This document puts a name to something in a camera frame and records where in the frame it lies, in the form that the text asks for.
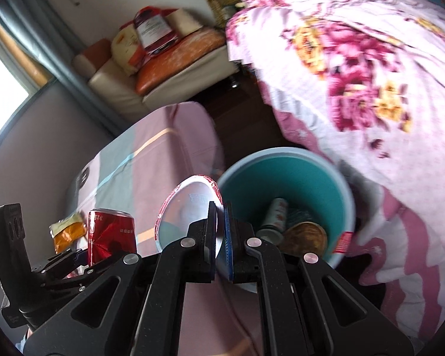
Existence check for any orange yellow snack bag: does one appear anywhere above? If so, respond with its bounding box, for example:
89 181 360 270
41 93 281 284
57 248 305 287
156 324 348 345
49 213 87 254

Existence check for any red soda can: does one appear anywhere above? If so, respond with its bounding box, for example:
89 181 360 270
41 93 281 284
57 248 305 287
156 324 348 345
87 208 137 266

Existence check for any white blue paper cup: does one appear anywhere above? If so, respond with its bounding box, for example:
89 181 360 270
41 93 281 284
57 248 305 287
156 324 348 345
255 198 288 245

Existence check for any teal trash bin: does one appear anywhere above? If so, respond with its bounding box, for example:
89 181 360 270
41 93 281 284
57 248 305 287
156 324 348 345
218 147 355 268

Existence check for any striped pink grey bedsheet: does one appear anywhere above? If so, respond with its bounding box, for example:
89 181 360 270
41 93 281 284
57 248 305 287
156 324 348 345
66 102 263 355

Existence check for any grey padded headboard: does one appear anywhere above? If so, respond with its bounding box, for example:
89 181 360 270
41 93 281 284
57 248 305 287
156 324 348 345
0 81 112 264

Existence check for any beige armchair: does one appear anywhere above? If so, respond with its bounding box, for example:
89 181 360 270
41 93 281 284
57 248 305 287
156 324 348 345
72 6 240 123

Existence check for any floral pink quilt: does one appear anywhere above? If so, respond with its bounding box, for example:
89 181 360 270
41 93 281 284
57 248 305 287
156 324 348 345
226 0 445 341

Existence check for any cream printed pillow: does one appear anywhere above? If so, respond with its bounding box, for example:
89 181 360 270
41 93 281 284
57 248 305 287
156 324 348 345
111 23 146 76

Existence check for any orange seat cushion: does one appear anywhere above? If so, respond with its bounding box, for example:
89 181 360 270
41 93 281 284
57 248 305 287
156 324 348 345
135 27 226 96

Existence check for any red Hennessy bag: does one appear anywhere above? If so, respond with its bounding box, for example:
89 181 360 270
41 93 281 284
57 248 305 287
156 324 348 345
122 6 180 58

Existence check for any grey blue curtain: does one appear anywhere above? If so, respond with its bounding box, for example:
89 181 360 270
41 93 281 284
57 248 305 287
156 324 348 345
0 0 131 136

